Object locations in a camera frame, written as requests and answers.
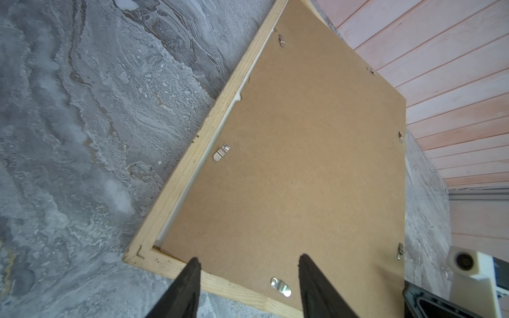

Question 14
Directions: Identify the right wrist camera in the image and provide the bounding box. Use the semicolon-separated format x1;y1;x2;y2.
447;246;508;317

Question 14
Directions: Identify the wooden picture frame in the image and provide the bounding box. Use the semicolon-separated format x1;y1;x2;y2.
123;1;327;317

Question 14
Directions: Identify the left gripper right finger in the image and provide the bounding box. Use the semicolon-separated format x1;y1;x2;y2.
298;254;357;318

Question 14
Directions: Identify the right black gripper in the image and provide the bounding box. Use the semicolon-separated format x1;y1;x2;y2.
402;280;480;318

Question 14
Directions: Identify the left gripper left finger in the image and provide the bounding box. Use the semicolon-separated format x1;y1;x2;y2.
146;257;201;318

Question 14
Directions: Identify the brown backing board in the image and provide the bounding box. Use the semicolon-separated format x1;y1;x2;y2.
161;3;406;317

